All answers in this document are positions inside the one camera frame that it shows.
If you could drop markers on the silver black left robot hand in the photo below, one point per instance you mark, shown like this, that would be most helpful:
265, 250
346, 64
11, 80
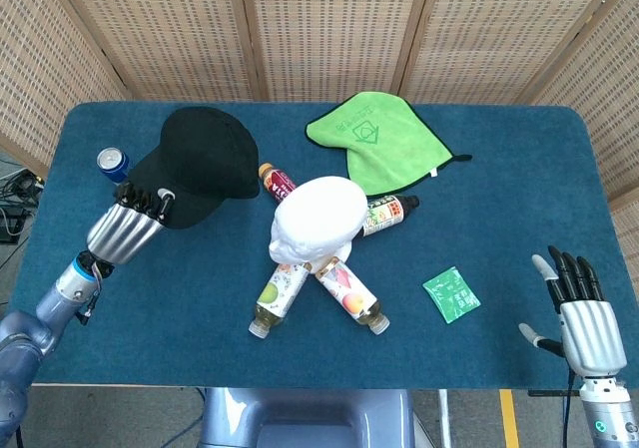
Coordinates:
122, 233

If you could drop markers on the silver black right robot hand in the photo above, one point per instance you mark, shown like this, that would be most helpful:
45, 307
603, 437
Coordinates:
591, 333

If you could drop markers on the black baseball cap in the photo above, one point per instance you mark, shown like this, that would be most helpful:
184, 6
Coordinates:
199, 158

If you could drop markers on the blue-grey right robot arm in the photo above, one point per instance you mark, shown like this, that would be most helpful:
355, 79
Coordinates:
609, 408

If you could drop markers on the white foam mannequin head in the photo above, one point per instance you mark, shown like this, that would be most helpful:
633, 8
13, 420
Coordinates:
319, 218

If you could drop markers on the dark tea bottle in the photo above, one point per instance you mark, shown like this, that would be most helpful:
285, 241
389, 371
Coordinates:
387, 213

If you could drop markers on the blue and silver soda can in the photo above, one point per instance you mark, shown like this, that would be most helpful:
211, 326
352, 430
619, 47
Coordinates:
112, 166

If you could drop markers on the green tea packet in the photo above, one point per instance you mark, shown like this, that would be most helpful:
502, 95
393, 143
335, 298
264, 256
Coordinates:
451, 296

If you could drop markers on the teal table cover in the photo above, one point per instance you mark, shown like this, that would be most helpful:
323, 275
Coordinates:
499, 218

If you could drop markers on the red label drink bottle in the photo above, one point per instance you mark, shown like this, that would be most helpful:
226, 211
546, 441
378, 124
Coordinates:
277, 181

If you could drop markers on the green apple tea bottle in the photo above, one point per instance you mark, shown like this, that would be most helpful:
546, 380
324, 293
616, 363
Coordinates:
274, 293

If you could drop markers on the peach tea bottle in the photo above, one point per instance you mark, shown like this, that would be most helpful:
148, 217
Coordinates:
349, 293

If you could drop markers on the blue-grey robot torso base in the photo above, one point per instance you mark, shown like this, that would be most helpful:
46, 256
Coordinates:
304, 418

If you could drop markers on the green microfiber cloth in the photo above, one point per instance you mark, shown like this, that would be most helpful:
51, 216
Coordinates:
384, 143

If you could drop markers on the woven rattan folding screen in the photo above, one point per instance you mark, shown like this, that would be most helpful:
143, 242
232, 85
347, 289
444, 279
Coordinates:
324, 29

